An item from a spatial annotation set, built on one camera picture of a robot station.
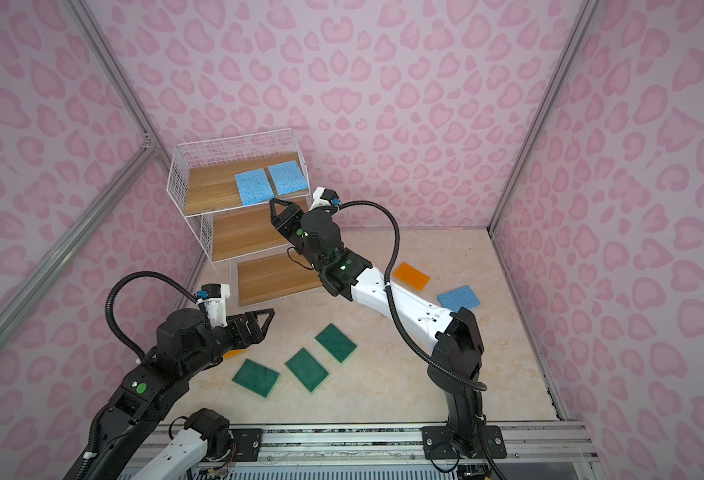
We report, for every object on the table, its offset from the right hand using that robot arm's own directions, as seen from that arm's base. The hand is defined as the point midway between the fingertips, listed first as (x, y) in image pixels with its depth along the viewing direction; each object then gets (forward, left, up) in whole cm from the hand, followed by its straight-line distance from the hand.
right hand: (269, 201), depth 66 cm
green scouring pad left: (-25, +9, -42) cm, 49 cm away
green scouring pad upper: (-14, -12, -41) cm, 45 cm away
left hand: (-17, +2, -17) cm, 25 cm away
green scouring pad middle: (-22, -5, -43) cm, 48 cm away
